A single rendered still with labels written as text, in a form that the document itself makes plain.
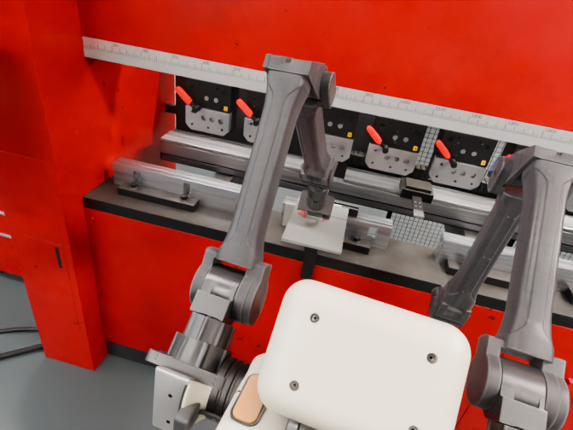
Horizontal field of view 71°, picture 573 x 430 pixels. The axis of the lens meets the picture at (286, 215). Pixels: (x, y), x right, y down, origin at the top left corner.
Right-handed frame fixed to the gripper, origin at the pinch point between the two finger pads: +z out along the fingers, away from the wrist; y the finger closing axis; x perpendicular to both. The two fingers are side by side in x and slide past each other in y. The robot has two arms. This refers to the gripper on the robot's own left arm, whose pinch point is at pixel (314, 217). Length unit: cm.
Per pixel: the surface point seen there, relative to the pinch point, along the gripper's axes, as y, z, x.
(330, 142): 0.3, -13.1, -19.7
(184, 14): 49, -38, -35
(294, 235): 4.2, -3.7, 9.5
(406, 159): -23.7, -11.3, -20.7
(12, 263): 154, 86, 23
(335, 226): -7.2, 1.4, 0.9
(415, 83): -19.7, -31.6, -31.4
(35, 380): 105, 76, 70
